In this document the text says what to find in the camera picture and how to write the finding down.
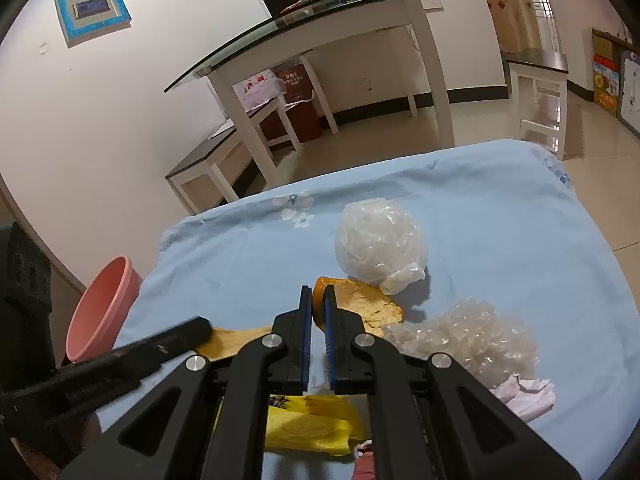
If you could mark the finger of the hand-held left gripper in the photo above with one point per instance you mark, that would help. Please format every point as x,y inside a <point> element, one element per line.
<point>175,340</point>

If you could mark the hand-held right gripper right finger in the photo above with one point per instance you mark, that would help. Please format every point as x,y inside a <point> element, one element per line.
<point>328,350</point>

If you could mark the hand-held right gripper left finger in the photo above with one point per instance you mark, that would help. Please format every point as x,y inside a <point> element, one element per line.
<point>306,340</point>

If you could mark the pink plastic basin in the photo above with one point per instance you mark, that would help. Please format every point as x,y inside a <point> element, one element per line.
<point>100,310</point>

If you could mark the person's left hand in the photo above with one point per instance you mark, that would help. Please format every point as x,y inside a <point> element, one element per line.
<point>55,452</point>

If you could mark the yellow snack packet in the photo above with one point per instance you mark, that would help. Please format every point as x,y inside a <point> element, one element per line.
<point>310,425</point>

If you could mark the clear plastic bag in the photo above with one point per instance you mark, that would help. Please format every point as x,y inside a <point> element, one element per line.
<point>380,240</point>

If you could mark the clear bubble wrap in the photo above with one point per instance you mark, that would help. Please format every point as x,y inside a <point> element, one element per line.
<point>465,340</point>

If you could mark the white bench with dark top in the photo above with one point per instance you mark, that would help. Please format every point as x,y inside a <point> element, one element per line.
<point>210,160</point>

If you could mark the white paper sheet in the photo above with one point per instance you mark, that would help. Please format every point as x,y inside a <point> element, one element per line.
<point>221,129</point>

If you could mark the dark red cardboard box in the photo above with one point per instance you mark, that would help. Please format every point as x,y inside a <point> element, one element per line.
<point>302,115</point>

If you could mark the pink plastic bag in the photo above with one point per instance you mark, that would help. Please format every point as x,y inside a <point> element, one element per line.
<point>257,90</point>

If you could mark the white table with glass top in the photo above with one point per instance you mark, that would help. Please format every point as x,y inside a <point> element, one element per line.
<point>435,85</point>

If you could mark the white stool with dark top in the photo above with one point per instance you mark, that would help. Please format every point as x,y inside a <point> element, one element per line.
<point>540,60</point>

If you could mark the colourful fruit box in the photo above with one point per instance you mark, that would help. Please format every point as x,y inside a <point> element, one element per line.
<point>606,85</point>

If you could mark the white drawing board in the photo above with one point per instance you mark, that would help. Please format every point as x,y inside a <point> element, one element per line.
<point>631,95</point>

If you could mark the wall outlet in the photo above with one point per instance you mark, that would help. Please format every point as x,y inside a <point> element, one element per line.
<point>365,85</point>

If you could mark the blue wall frame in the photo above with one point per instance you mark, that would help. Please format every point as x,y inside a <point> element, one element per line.
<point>92,2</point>

